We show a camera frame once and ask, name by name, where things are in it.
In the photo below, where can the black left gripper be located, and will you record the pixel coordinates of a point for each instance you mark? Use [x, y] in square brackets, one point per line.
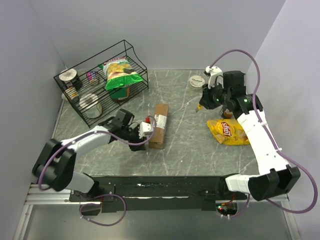
[139, 147]

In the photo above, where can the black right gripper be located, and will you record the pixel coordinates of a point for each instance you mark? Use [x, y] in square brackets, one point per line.
[206, 100]

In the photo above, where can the yellow utility knife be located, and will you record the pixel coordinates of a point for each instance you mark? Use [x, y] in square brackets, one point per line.
[198, 108]

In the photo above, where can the brown cardboard express box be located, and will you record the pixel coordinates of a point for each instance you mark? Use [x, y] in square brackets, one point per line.
[160, 116]

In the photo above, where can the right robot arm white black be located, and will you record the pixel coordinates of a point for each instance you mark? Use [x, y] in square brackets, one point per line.
[276, 176]

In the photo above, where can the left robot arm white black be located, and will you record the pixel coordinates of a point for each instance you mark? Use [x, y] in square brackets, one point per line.
[55, 166]

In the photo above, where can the orange labelled tin can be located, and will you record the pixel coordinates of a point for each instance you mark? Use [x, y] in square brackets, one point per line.
[225, 113]

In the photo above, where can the white yogurt tub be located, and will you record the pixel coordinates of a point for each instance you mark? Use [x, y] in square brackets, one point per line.
[196, 82]

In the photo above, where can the yellow Lays chips bag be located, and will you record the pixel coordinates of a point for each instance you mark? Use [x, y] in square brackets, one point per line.
[228, 132]

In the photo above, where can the green snack canister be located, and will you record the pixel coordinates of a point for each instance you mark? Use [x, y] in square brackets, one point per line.
[119, 94]

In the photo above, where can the white lidded pale can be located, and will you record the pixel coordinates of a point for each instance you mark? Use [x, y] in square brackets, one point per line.
[91, 105]

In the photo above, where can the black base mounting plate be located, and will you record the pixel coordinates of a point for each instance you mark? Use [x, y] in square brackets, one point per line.
[147, 193]

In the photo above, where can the green chips bag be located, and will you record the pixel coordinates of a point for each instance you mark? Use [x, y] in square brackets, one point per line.
[119, 73]

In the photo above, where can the purple pink small cup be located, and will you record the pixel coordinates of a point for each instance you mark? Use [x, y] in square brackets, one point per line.
[92, 78]

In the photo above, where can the small yellow labelled can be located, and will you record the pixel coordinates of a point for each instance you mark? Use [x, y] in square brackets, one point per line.
[71, 94]

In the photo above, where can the white lidded dark jar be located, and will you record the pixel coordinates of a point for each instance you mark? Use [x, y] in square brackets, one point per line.
[70, 78]

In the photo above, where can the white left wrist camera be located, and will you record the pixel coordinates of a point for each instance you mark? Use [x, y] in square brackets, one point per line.
[147, 128]

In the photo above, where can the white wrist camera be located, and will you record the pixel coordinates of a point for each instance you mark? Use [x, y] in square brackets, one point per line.
[147, 128]
[213, 72]

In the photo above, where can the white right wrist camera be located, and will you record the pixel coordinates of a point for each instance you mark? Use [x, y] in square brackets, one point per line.
[213, 72]

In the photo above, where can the black wire shelf rack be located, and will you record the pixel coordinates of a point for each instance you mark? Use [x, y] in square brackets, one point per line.
[118, 50]

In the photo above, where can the aluminium rail frame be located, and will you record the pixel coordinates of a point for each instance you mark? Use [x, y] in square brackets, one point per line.
[138, 212]

